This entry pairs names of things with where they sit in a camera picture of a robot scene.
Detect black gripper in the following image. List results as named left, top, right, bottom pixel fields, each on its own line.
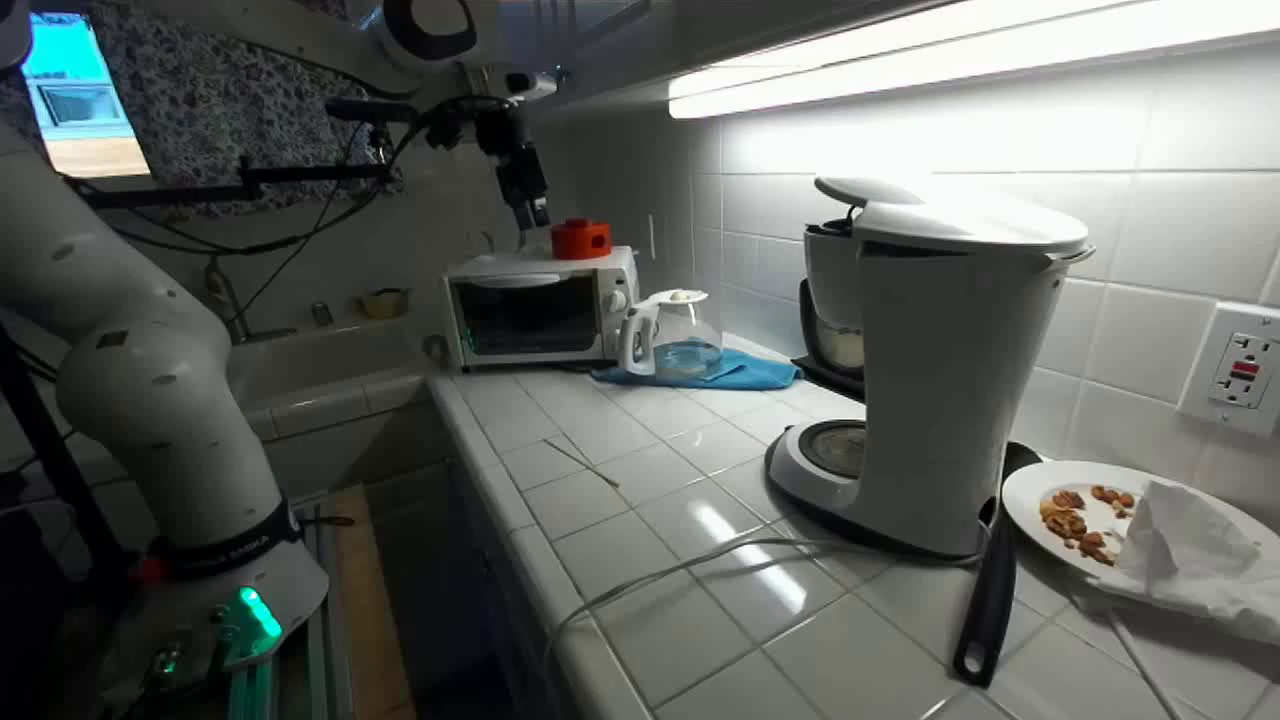
left=476, top=100, right=555, bottom=231

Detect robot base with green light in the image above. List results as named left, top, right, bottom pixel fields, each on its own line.
left=98, top=537, right=333, bottom=720

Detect white toaster oven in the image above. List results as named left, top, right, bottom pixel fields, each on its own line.
left=442, top=245, right=645, bottom=373

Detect red round lidded container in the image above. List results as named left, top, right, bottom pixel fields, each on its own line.
left=550, top=216, right=615, bottom=264

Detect small yellow item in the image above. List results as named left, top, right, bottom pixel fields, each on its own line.
left=356, top=284, right=416, bottom=325

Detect glass carafe with white lid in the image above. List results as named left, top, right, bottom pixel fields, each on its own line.
left=619, top=289, right=723, bottom=387

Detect thin wooden skewer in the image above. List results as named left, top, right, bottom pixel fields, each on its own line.
left=540, top=435, right=623, bottom=494

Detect white sink basin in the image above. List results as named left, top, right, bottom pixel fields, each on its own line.
left=223, top=315, right=451, bottom=443

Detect blue towel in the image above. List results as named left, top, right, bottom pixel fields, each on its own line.
left=593, top=347, right=804, bottom=396

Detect patterned dark cloth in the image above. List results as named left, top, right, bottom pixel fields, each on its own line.
left=87, top=0, right=391, bottom=194

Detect black horizontal rod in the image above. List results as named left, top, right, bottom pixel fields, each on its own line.
left=72, top=157, right=401, bottom=212

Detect under-cabinet light strip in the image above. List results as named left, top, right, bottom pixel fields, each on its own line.
left=666, top=0, right=1280, bottom=123

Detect white coffee maker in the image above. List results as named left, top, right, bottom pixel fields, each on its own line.
left=763, top=171, right=1098, bottom=561

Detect lit monitor screen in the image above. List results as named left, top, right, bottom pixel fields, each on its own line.
left=22, top=12, right=155, bottom=180

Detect black tripod leg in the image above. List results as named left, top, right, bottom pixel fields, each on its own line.
left=0, top=325, right=135, bottom=603

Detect white plate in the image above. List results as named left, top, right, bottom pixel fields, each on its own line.
left=1000, top=456, right=1280, bottom=580

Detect brown food pieces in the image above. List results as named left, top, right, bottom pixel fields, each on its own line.
left=1038, top=480, right=1140, bottom=570

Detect white paper napkin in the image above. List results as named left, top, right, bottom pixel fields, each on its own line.
left=1086, top=477, right=1280, bottom=653

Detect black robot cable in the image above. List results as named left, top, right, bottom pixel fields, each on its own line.
left=115, top=114, right=473, bottom=337

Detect white wall cabinet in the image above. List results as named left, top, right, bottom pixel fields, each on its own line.
left=534, top=0, right=963, bottom=100

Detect thin white cable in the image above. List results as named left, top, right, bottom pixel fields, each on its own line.
left=535, top=530, right=857, bottom=671

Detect black handled utensil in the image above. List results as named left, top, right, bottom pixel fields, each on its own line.
left=948, top=441, right=1046, bottom=694

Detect white wall outlet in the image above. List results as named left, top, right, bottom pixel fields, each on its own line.
left=1178, top=301, right=1280, bottom=441

